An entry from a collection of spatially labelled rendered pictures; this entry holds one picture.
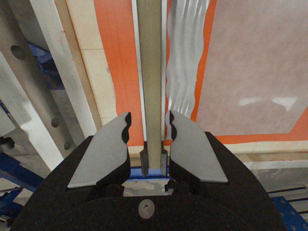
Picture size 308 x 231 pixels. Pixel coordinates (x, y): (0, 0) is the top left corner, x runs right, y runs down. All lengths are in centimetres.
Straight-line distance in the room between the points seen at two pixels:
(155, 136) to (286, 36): 34
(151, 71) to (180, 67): 12
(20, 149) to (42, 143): 221
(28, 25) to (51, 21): 133
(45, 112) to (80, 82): 9
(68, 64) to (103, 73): 6
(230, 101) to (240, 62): 9
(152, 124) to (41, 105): 22
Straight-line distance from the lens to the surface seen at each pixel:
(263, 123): 47
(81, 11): 32
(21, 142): 244
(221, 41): 32
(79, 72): 29
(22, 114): 33
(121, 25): 29
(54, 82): 42
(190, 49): 29
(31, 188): 84
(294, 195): 96
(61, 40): 29
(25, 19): 164
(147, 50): 17
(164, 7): 25
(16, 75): 29
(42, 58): 119
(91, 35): 31
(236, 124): 42
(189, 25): 29
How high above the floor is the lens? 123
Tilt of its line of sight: 61 degrees down
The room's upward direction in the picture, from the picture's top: 178 degrees clockwise
